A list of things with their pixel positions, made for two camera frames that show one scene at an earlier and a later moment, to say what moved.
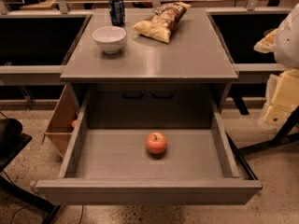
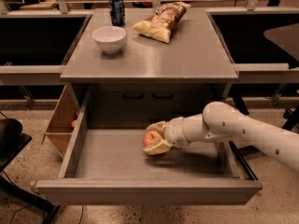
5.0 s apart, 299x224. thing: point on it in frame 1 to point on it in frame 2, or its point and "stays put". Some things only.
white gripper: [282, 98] to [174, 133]
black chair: [12, 142] stays put
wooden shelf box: [64, 120] stays put
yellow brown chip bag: [164, 21] stays put
